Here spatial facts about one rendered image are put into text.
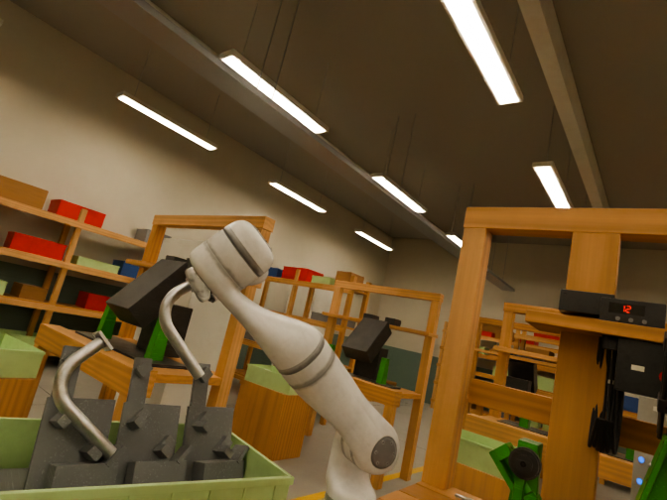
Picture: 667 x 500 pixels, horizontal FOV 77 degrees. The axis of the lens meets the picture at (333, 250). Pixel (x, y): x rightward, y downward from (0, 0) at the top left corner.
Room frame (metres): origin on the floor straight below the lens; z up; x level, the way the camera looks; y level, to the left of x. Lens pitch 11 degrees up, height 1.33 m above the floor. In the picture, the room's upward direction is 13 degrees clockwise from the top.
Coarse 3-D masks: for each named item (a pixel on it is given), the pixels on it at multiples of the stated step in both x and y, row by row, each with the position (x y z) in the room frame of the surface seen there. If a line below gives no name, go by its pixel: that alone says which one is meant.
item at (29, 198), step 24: (0, 192) 5.20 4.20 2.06; (24, 192) 5.36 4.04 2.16; (48, 192) 5.53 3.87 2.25; (48, 216) 5.53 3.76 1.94; (72, 216) 5.83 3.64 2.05; (96, 216) 6.06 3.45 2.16; (24, 240) 5.50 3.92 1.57; (48, 240) 5.68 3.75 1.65; (72, 240) 5.85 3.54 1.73; (120, 240) 6.29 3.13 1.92; (144, 240) 6.65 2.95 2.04; (48, 264) 5.67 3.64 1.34; (72, 264) 5.93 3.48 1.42; (96, 264) 6.20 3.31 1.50; (120, 264) 6.57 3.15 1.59; (0, 288) 5.44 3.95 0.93; (24, 288) 5.64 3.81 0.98; (48, 288) 6.16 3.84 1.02; (48, 312) 5.86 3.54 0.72; (72, 312) 6.05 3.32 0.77; (96, 312) 6.31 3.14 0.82; (24, 336) 5.77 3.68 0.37
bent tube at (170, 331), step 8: (176, 288) 1.16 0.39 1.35; (184, 288) 1.17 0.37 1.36; (168, 296) 1.14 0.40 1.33; (176, 296) 1.15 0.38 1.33; (168, 304) 1.14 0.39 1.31; (160, 312) 1.14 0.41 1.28; (168, 312) 1.14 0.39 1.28; (160, 320) 1.14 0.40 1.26; (168, 320) 1.14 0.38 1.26; (168, 328) 1.14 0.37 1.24; (168, 336) 1.14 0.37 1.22; (176, 336) 1.15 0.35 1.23; (176, 344) 1.15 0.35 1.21; (184, 344) 1.16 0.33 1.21; (184, 352) 1.16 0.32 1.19; (184, 360) 1.17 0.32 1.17; (192, 360) 1.17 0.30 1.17; (192, 368) 1.17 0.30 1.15; (200, 368) 1.19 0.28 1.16; (200, 376) 1.19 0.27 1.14
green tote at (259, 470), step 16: (0, 432) 1.10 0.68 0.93; (16, 432) 1.12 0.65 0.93; (32, 432) 1.14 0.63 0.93; (112, 432) 1.25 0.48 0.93; (0, 448) 1.10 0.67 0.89; (16, 448) 1.12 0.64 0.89; (32, 448) 1.14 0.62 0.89; (176, 448) 1.37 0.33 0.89; (0, 464) 1.11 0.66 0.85; (16, 464) 1.13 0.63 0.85; (256, 464) 1.26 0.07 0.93; (272, 464) 1.20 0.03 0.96; (208, 480) 1.01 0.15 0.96; (224, 480) 1.03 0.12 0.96; (240, 480) 1.05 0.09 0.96; (256, 480) 1.07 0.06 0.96; (272, 480) 1.10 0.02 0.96; (288, 480) 1.13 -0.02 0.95; (0, 496) 0.77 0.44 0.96; (16, 496) 0.78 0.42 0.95; (32, 496) 0.80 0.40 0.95; (48, 496) 0.81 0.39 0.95; (64, 496) 0.83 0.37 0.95; (80, 496) 0.84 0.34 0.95; (96, 496) 0.86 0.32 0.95; (112, 496) 0.88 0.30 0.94; (128, 496) 0.90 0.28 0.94; (144, 496) 0.92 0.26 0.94; (160, 496) 0.94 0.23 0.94; (176, 496) 0.96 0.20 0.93; (192, 496) 0.98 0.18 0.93; (208, 496) 1.01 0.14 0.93; (224, 496) 1.03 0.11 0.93; (240, 496) 1.06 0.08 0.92; (256, 496) 1.09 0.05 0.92; (272, 496) 1.11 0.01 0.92
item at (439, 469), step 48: (480, 240) 1.59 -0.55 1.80; (576, 240) 1.40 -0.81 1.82; (480, 288) 1.62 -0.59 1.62; (576, 288) 1.39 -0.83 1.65; (576, 336) 1.38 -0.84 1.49; (576, 384) 1.37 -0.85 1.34; (432, 432) 1.63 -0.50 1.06; (576, 432) 1.36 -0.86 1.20; (432, 480) 1.61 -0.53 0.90; (576, 480) 1.35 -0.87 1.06
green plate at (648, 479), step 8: (664, 440) 0.95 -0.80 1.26; (664, 448) 0.94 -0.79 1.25; (656, 456) 0.98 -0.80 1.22; (664, 456) 0.94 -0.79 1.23; (656, 464) 0.95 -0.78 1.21; (664, 464) 0.95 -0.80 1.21; (648, 472) 1.00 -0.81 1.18; (656, 472) 0.95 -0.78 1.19; (664, 472) 0.95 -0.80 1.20; (648, 480) 0.96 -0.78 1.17; (656, 480) 0.96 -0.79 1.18; (664, 480) 0.95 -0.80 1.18; (640, 488) 1.03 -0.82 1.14; (648, 488) 0.96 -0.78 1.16; (656, 488) 0.96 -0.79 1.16; (664, 488) 0.95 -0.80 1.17; (640, 496) 0.96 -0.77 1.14; (648, 496) 0.96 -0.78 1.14; (656, 496) 0.96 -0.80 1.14; (664, 496) 0.95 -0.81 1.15
